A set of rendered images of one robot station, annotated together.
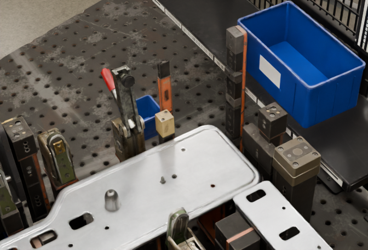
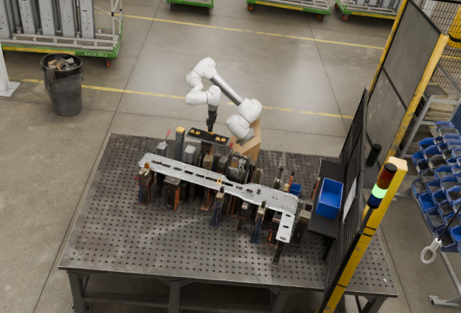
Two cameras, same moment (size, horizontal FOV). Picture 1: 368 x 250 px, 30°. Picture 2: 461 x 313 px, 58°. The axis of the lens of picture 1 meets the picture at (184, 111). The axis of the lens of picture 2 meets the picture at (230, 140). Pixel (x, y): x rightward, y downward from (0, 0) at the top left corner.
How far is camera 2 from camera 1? 2.05 m
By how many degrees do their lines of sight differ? 31
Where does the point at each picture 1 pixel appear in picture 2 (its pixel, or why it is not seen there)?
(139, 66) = (311, 179)
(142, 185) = (268, 195)
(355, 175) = (313, 228)
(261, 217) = (284, 219)
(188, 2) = (327, 168)
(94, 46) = (305, 165)
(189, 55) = not seen: hidden behind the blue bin
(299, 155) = (304, 214)
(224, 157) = (291, 204)
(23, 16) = (313, 147)
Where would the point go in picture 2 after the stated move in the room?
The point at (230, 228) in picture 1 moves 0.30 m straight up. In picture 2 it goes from (276, 217) to (284, 189)
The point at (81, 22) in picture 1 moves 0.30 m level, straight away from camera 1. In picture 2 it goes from (309, 157) to (322, 144)
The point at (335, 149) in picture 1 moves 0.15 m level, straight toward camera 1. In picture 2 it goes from (315, 222) to (300, 227)
